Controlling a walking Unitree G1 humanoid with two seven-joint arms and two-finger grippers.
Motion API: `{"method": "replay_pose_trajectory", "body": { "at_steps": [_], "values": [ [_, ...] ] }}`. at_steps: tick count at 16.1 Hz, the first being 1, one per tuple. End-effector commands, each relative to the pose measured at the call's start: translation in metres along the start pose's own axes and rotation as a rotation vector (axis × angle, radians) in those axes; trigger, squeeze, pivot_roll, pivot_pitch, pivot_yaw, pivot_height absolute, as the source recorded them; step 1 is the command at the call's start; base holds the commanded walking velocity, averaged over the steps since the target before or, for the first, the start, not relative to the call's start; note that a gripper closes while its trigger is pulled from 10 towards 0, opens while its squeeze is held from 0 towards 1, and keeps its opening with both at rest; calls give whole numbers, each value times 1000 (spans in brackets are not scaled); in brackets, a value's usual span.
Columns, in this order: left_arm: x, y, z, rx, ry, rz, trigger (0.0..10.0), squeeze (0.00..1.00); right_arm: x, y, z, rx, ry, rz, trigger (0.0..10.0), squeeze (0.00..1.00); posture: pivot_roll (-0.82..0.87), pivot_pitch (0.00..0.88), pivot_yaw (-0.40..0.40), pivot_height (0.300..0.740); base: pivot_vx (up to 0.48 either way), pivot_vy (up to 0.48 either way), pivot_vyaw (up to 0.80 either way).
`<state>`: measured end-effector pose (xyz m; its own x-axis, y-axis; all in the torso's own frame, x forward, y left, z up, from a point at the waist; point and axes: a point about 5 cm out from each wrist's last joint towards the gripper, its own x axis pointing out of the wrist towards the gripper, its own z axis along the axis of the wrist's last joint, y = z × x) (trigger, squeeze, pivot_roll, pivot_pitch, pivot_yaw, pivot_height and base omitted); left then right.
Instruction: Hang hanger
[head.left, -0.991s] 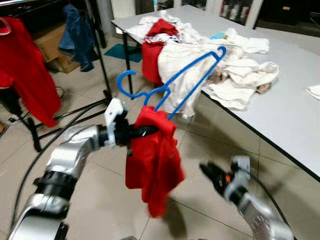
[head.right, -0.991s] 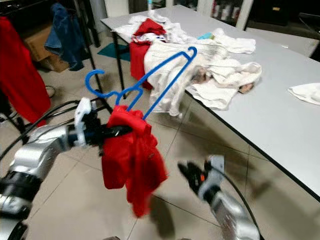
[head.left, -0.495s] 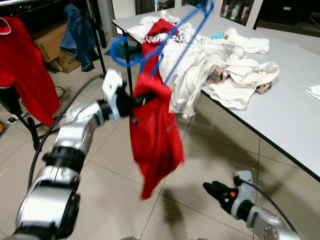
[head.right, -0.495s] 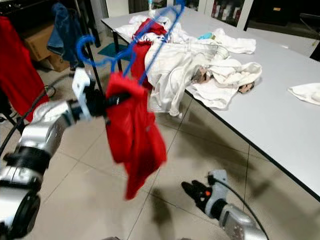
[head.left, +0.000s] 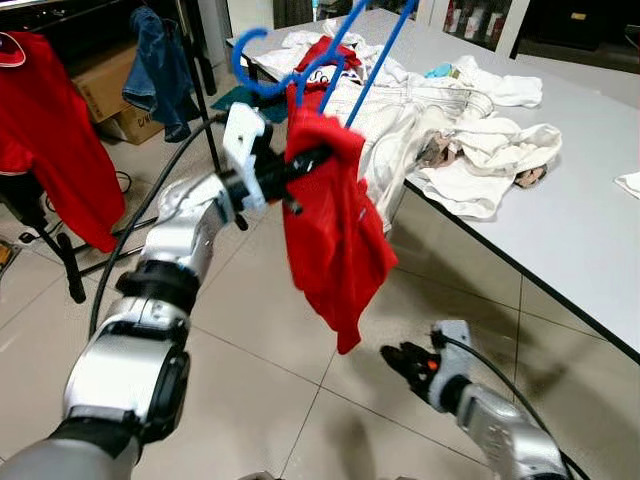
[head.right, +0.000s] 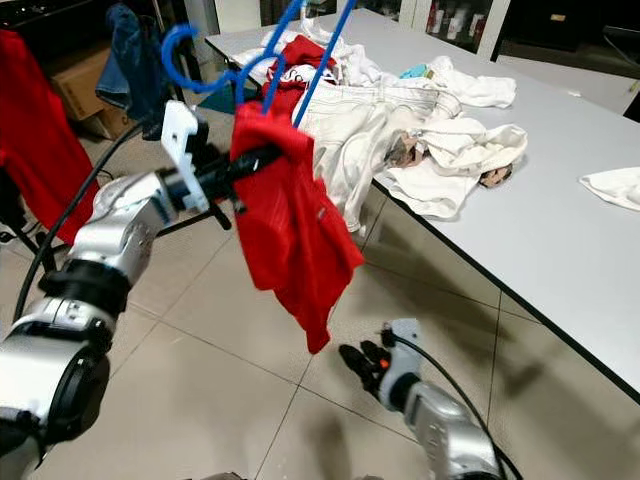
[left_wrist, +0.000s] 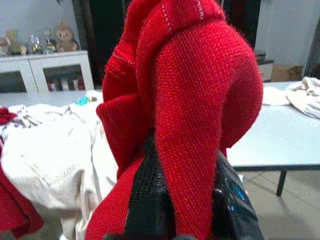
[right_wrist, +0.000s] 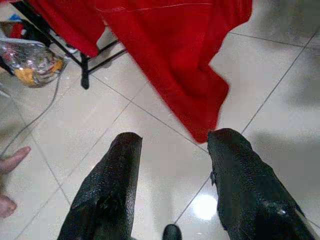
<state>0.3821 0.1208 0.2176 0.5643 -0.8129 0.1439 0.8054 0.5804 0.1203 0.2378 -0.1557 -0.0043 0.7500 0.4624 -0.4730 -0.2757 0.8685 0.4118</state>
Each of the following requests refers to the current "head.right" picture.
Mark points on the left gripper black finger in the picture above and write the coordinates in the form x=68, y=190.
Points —
x=253, y=164

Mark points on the blue plastic hanger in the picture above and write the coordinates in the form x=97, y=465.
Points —
x=325, y=55

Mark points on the white shirt tan sleeves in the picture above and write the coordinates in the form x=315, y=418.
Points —
x=460, y=160

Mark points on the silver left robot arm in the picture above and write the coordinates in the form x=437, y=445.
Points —
x=120, y=235

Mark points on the beige jeans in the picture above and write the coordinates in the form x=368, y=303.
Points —
x=370, y=125

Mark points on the red jersey white print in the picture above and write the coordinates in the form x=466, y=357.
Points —
x=310, y=52

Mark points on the blue denim garment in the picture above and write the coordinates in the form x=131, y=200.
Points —
x=135, y=70

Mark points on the brown cardboard box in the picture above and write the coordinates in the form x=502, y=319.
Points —
x=85, y=90

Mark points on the white rumpled clothes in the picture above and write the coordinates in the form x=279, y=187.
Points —
x=360, y=55

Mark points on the red shirt white trim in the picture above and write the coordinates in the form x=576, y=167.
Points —
x=45, y=140

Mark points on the teal cloth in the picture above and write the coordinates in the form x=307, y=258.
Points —
x=415, y=71

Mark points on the white t-shirt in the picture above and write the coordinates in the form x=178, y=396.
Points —
x=480, y=85

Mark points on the white crumpled garment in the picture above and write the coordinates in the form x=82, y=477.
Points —
x=615, y=188

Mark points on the white TV cabinet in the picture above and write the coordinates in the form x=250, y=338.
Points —
x=540, y=30

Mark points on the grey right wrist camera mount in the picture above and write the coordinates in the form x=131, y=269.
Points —
x=405, y=343

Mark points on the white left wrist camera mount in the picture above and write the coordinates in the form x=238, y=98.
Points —
x=182, y=140

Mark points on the black clothes rack silver rail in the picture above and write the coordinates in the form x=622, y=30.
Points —
x=170, y=60

